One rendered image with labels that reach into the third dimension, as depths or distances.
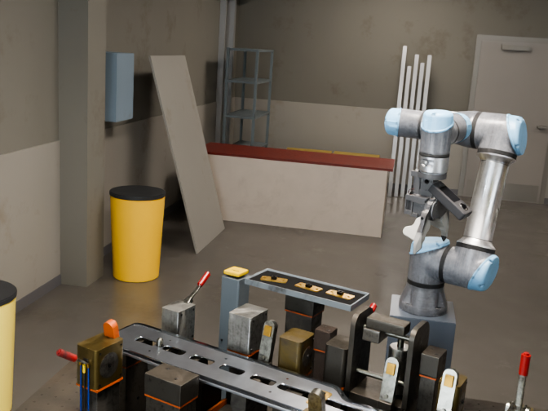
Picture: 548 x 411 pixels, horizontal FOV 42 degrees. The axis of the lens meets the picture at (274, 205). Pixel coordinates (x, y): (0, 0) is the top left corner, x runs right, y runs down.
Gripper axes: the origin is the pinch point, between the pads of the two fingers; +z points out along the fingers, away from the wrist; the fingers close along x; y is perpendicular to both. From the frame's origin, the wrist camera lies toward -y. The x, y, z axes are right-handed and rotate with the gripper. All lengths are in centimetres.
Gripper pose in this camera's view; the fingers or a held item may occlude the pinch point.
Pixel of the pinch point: (431, 249)
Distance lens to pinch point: 189.1
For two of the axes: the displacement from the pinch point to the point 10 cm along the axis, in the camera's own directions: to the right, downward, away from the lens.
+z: -0.4, 9.6, 2.8
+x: -6.7, 1.8, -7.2
